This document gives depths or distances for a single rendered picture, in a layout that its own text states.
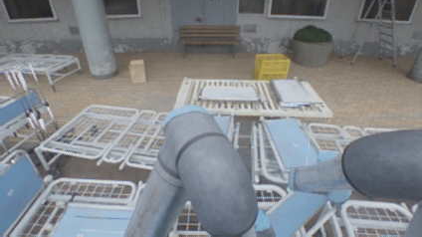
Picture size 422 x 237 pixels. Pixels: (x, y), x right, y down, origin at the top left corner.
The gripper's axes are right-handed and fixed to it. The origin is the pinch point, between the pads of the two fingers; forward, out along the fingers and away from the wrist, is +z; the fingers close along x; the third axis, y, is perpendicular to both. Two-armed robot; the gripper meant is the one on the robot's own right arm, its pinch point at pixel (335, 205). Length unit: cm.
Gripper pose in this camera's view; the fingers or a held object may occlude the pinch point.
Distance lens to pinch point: 131.2
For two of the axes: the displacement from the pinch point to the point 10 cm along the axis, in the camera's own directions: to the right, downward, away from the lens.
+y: -8.2, 4.9, -3.0
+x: 4.3, 1.8, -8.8
